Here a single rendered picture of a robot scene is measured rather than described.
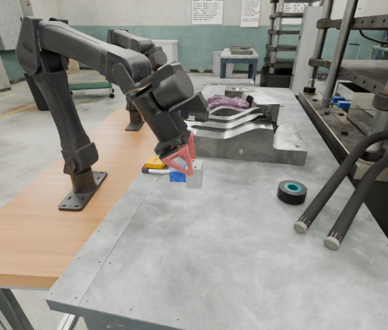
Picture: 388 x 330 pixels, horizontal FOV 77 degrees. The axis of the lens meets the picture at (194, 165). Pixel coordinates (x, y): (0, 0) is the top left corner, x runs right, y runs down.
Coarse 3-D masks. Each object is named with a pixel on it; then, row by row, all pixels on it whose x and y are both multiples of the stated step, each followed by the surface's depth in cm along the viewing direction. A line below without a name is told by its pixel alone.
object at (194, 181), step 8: (192, 160) 59; (200, 160) 59; (184, 168) 59; (200, 168) 56; (176, 176) 58; (184, 176) 57; (192, 176) 57; (200, 176) 57; (192, 184) 58; (200, 184) 58
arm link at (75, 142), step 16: (48, 64) 57; (64, 64) 60; (48, 80) 57; (64, 80) 61; (48, 96) 60; (64, 96) 61; (64, 112) 61; (64, 128) 63; (80, 128) 65; (64, 144) 65; (80, 144) 66; (64, 160) 68; (80, 160) 65; (96, 160) 72
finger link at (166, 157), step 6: (168, 150) 54; (174, 150) 51; (180, 150) 51; (186, 150) 51; (162, 156) 53; (168, 156) 52; (174, 156) 53; (186, 156) 53; (168, 162) 54; (174, 162) 55; (186, 162) 54; (180, 168) 55; (192, 168) 55; (186, 174) 56; (192, 174) 56
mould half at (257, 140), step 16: (192, 128) 97; (240, 128) 92; (256, 128) 86; (272, 128) 85; (288, 128) 105; (208, 144) 92; (224, 144) 91; (240, 144) 90; (256, 144) 89; (272, 144) 87; (288, 144) 91; (304, 144) 91; (256, 160) 92; (272, 160) 90; (288, 160) 89; (304, 160) 88
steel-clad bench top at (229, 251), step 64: (128, 192) 74; (192, 192) 75; (256, 192) 75; (128, 256) 54; (192, 256) 54; (256, 256) 54; (320, 256) 54; (384, 256) 54; (192, 320) 42; (256, 320) 42; (320, 320) 42; (384, 320) 42
